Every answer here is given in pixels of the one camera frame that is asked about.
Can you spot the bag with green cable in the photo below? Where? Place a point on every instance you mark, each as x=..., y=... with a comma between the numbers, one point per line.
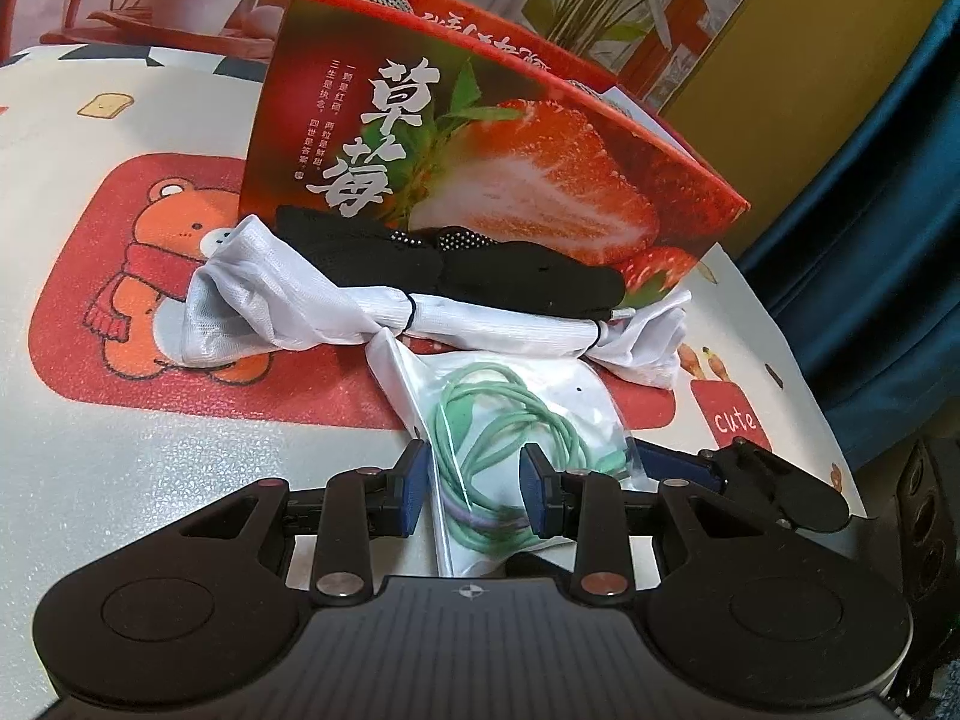
x=477, y=411

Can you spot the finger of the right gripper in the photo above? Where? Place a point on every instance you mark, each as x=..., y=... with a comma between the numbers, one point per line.
x=661, y=464

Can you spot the white satin sleeve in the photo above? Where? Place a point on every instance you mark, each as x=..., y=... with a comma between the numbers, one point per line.
x=255, y=295

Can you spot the black dotted sock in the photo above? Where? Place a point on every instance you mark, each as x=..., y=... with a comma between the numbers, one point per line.
x=452, y=262

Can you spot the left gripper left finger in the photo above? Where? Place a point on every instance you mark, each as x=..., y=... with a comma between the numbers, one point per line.
x=360, y=506

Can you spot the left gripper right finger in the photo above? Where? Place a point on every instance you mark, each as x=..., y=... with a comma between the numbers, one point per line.
x=588, y=509

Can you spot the red strawberry cardboard box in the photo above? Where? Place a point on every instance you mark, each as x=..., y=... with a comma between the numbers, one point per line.
x=449, y=116

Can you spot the blue curtain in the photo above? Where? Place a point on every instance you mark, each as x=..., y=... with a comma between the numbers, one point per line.
x=861, y=272

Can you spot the cartoon bear table mat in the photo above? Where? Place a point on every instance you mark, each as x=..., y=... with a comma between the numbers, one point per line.
x=119, y=178

